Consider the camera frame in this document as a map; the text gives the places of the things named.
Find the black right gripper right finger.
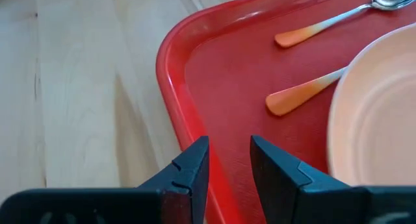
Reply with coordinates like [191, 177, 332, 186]
[249, 134, 370, 224]

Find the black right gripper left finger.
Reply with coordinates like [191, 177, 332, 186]
[136, 135, 210, 224]

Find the orange-handled metal fork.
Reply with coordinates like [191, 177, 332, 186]
[265, 66, 349, 118]

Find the pink plate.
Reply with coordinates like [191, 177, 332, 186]
[326, 22, 416, 188]

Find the orange-handled metal spoon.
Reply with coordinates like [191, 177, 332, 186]
[274, 0, 416, 49]

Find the red plastic tray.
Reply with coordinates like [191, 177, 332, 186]
[155, 0, 416, 224]

